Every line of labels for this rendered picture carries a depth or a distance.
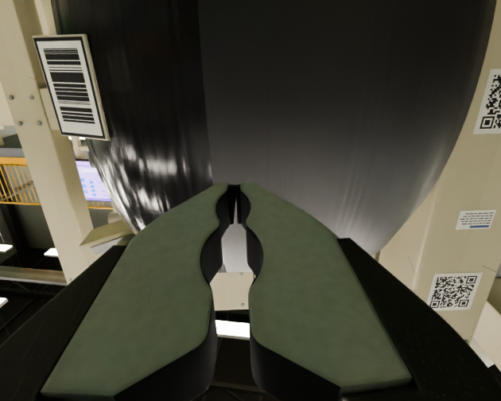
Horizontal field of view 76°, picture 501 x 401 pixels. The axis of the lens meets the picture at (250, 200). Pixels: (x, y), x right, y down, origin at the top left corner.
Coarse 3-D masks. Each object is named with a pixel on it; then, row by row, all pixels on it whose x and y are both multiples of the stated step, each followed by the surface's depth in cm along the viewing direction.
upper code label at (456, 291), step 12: (444, 276) 49; (456, 276) 49; (468, 276) 49; (480, 276) 50; (432, 288) 50; (444, 288) 50; (456, 288) 50; (468, 288) 50; (432, 300) 51; (444, 300) 51; (456, 300) 51; (468, 300) 52
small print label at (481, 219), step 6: (480, 210) 45; (486, 210) 45; (492, 210) 45; (462, 216) 45; (468, 216) 45; (474, 216) 45; (480, 216) 45; (486, 216) 45; (492, 216) 45; (462, 222) 45; (468, 222) 45; (474, 222) 45; (480, 222) 45; (486, 222) 45; (456, 228) 46; (462, 228) 46; (468, 228) 46; (474, 228) 46; (480, 228) 46
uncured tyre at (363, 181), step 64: (64, 0) 19; (128, 0) 17; (192, 0) 17; (256, 0) 17; (320, 0) 17; (384, 0) 17; (448, 0) 17; (128, 64) 18; (192, 64) 18; (256, 64) 18; (320, 64) 18; (384, 64) 18; (448, 64) 19; (128, 128) 20; (192, 128) 19; (256, 128) 20; (320, 128) 20; (384, 128) 20; (448, 128) 21; (128, 192) 23; (192, 192) 22; (320, 192) 23; (384, 192) 23
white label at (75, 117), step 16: (48, 48) 19; (64, 48) 18; (80, 48) 18; (48, 64) 19; (64, 64) 19; (80, 64) 18; (48, 80) 20; (64, 80) 19; (80, 80) 19; (96, 80) 19; (64, 96) 20; (80, 96) 19; (96, 96) 19; (64, 112) 20; (80, 112) 20; (96, 112) 20; (64, 128) 21; (80, 128) 21; (96, 128) 20
